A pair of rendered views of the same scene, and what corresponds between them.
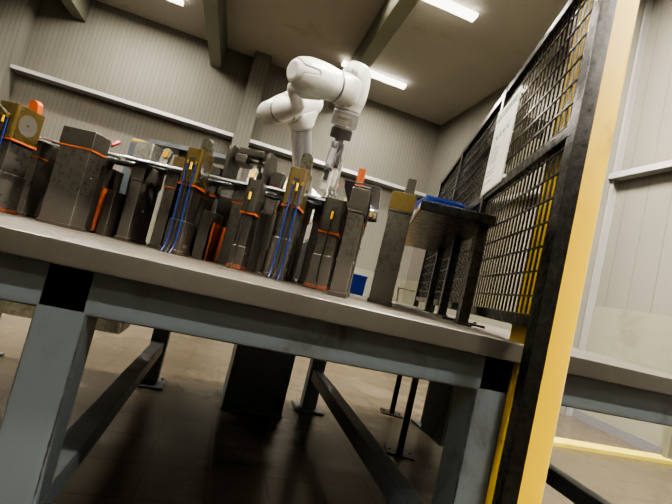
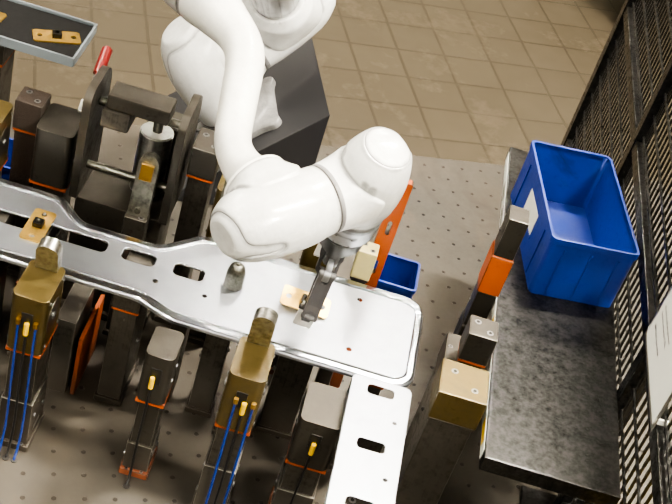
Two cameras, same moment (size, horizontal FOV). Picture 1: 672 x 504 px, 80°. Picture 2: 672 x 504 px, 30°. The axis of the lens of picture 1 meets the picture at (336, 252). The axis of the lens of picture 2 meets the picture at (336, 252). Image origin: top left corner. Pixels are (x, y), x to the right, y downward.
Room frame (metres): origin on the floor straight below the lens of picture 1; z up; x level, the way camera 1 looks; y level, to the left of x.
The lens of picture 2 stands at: (-0.14, 0.28, 2.38)
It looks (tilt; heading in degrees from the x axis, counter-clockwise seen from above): 38 degrees down; 352
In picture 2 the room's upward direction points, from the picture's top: 18 degrees clockwise
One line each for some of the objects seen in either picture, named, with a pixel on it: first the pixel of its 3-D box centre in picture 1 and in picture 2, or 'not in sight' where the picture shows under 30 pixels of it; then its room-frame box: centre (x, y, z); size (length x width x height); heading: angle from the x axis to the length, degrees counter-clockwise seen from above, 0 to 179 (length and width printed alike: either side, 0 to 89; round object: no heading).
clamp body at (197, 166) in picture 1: (185, 202); (25, 365); (1.30, 0.51, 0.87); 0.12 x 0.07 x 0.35; 175
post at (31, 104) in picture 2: not in sight; (22, 185); (1.72, 0.63, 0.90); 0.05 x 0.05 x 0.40; 85
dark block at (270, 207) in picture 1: (267, 222); (189, 231); (1.69, 0.31, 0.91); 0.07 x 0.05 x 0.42; 175
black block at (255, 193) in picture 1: (245, 225); (148, 412); (1.29, 0.30, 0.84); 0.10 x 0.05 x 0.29; 175
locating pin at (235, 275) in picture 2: not in sight; (234, 277); (1.46, 0.21, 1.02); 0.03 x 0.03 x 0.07
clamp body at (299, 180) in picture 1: (287, 225); (228, 440); (1.24, 0.16, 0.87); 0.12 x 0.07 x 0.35; 175
